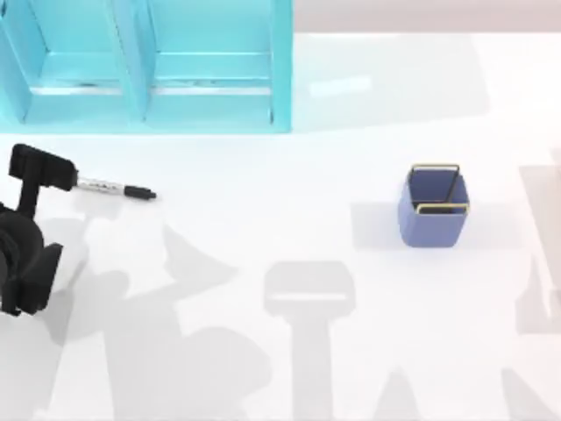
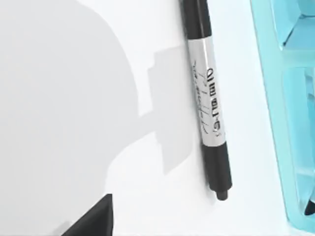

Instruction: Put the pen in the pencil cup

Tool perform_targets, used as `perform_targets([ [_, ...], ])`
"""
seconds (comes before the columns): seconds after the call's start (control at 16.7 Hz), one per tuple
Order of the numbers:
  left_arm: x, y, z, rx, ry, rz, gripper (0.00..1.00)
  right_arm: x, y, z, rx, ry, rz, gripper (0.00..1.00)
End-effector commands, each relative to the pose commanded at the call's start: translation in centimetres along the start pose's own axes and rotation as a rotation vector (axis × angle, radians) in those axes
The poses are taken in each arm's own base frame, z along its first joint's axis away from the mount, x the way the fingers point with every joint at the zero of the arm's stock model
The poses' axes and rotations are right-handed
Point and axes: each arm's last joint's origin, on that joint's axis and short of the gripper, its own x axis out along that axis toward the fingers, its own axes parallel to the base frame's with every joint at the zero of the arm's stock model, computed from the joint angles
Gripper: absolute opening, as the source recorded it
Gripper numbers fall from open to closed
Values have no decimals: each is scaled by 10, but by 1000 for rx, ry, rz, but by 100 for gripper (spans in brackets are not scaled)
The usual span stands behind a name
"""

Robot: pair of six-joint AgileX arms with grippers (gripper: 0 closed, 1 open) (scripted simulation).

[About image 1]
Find light blue upright rack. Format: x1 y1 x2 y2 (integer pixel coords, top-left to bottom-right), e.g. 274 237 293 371
0 0 294 135

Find black and white marker pen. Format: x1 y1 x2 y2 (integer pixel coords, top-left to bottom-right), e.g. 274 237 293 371
75 174 158 202

